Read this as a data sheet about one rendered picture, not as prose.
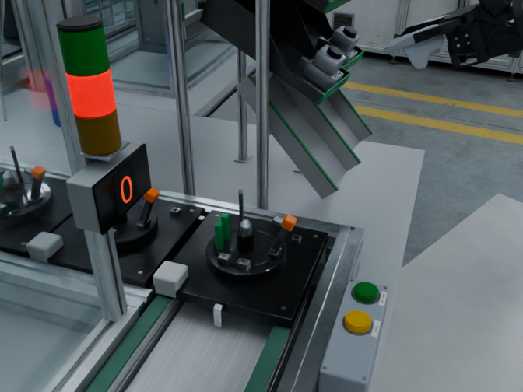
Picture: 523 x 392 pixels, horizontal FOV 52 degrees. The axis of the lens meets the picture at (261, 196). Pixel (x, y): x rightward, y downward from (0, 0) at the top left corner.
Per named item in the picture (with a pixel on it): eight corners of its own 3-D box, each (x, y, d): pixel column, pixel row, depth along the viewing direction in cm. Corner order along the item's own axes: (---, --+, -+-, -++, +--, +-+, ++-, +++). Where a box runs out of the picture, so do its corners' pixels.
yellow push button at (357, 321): (372, 322, 84) (373, 313, 83) (367, 340, 81) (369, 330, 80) (346, 316, 85) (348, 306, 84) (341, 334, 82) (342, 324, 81)
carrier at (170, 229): (205, 215, 109) (201, 162, 103) (145, 292, 90) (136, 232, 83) (103, 194, 116) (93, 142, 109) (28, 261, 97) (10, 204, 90)
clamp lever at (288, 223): (281, 249, 92) (298, 218, 88) (278, 256, 91) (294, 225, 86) (263, 239, 93) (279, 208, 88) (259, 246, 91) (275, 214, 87)
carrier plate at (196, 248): (328, 240, 102) (328, 232, 101) (291, 329, 83) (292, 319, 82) (212, 217, 109) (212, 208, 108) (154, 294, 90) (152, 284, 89)
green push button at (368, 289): (379, 292, 90) (380, 284, 89) (375, 309, 86) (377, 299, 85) (355, 287, 91) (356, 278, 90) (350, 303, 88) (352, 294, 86)
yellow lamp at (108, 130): (129, 141, 69) (124, 105, 66) (107, 158, 65) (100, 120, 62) (96, 135, 70) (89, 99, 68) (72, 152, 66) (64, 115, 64)
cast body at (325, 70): (337, 85, 104) (354, 56, 100) (328, 93, 101) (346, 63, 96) (302, 61, 105) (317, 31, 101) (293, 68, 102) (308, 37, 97)
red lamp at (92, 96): (124, 104, 66) (118, 65, 63) (100, 120, 62) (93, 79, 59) (89, 99, 67) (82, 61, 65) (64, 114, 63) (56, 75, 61)
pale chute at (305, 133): (346, 171, 117) (361, 162, 114) (321, 199, 107) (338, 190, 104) (267, 68, 115) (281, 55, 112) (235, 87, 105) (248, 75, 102)
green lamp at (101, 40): (118, 64, 63) (112, 22, 61) (93, 78, 59) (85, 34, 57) (82, 60, 65) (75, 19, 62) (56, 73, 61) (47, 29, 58)
